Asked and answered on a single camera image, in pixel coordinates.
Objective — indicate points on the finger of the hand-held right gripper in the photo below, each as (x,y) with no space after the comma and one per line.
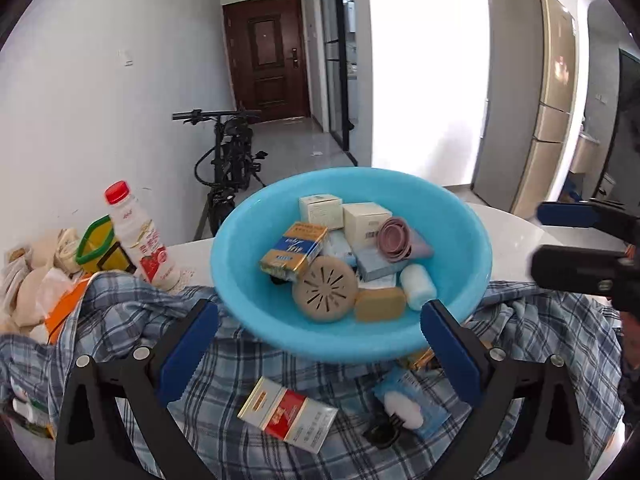
(570,214)
(575,270)

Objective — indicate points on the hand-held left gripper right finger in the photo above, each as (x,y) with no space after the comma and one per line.
(450,355)

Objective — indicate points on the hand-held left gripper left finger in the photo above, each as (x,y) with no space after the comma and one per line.
(187,355)

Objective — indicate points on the white plastic bottle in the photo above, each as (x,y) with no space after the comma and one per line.
(417,285)

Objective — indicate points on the blue plastic basin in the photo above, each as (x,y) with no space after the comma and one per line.
(350,342)

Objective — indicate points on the pink collapsible cup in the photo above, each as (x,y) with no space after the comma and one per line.
(395,237)

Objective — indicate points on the beige round perforated disc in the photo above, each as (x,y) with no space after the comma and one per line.
(325,292)

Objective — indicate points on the gold blue cigarette box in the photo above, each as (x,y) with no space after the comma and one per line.
(420,358)
(292,252)

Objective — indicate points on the white barcode box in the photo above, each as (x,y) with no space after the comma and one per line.
(365,222)

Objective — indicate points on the light blue tissue pack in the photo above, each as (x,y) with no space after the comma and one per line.
(432,410)

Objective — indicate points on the blue plaid cloth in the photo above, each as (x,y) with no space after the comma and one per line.
(540,320)

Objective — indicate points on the white washbasin cabinet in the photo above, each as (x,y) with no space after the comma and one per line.
(582,152)

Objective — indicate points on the beige refrigerator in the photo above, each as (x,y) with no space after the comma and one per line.
(520,110)

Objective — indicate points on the red white cigarette box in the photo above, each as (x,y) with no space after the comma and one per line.
(287,415)

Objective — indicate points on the red-capped yoghurt drink bottle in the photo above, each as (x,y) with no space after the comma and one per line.
(142,240)

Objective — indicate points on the green yellow container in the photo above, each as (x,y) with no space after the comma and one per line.
(107,255)

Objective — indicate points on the pale blue packet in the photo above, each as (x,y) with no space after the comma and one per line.
(340,249)

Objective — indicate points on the pile of beige snack bags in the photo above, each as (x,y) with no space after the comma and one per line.
(35,290)

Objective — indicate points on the green white carton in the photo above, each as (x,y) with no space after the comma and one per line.
(30,410)

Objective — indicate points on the small white green box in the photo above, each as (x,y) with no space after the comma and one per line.
(320,210)

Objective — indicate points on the black bicycle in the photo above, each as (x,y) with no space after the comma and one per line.
(230,155)

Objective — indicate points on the brown entrance door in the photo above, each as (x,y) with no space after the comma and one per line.
(265,60)

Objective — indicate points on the black framed glass door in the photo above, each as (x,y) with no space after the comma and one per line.
(332,20)

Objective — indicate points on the white wall switch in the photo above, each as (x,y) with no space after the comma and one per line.
(126,57)

